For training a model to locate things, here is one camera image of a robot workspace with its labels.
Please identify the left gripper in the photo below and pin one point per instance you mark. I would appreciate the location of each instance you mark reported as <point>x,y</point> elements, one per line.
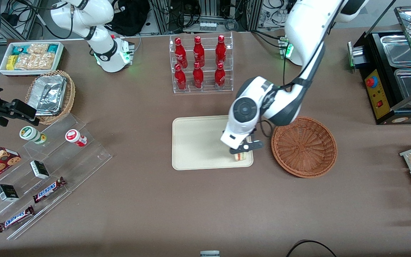
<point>252,136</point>

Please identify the triangle sandwich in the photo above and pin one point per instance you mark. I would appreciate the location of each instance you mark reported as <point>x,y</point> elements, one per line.
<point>241,157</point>

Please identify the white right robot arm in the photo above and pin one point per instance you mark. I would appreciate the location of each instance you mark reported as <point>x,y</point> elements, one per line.
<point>109,53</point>

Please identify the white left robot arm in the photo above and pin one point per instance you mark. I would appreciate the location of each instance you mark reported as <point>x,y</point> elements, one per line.
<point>298,21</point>

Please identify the light wicker basket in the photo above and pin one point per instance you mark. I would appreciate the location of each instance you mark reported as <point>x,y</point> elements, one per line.
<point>69,96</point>

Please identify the beige plastic serving tray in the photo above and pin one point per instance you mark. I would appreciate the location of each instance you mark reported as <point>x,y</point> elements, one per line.
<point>198,142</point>

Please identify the round brown wicker basket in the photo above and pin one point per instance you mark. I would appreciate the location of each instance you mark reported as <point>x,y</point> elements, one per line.
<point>303,150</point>

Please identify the green lid cup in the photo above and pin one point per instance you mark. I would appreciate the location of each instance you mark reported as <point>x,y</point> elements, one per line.
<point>30,134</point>

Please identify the aluminium foil container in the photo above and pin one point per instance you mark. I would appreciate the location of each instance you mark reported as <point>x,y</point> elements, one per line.
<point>46,94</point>

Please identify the white snack box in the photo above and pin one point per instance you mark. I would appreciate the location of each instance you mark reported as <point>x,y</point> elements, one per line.
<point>4,71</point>

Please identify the red lid cup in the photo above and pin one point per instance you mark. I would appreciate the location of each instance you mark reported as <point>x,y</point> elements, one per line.
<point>74,136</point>

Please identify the clear bag of puffed snacks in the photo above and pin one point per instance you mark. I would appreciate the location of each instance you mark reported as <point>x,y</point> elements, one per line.
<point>37,48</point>
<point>34,61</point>

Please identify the yellow snack packet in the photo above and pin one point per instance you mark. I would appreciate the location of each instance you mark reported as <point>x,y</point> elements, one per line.
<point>11,62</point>

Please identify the small black box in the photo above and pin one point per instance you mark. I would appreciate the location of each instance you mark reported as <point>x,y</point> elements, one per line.
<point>7,192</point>
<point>39,169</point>

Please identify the teal snack packet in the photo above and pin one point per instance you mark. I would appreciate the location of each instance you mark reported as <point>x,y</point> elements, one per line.
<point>52,48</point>
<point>19,49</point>

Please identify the clear acrylic stepped display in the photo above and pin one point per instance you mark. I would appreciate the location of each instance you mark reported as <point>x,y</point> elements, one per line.
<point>84,157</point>

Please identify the clear acrylic bottle rack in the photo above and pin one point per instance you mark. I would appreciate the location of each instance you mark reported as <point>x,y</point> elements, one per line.
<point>202,91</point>

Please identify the red cola bottle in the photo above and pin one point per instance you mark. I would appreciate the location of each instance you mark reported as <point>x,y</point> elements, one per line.
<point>180,78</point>
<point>221,50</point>
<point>198,76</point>
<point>198,51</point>
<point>180,51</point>
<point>219,76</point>

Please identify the Snickers chocolate bar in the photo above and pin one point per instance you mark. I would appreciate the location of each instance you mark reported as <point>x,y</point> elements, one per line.
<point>48,190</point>
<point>14,218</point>

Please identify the grey white object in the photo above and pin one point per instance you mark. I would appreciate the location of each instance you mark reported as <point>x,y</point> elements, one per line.
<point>209,253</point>

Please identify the white power strip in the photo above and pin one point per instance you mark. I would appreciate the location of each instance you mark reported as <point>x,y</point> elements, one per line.
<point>208,26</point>

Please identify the black bag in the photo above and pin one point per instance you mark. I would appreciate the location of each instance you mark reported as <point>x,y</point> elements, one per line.
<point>128,18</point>

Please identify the black food warmer machine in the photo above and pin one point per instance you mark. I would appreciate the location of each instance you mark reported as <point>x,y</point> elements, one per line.
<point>378,92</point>

